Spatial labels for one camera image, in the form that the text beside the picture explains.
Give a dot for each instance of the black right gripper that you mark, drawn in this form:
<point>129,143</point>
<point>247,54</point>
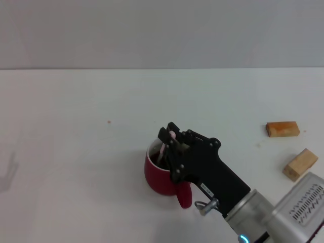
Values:
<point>210,174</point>

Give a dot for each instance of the red ceramic cup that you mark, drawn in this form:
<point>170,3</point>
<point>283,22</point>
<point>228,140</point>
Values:
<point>157,179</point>

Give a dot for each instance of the light wooden block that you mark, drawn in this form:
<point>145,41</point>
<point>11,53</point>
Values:
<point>300,164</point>

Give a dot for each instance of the dark coffee liquid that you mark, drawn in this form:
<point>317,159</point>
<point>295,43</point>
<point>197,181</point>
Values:
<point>154,158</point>

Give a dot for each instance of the dark orange wooden block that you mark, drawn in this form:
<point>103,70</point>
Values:
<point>281,129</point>

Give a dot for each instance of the silver vented box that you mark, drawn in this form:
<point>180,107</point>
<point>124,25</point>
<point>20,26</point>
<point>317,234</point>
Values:
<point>303,200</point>

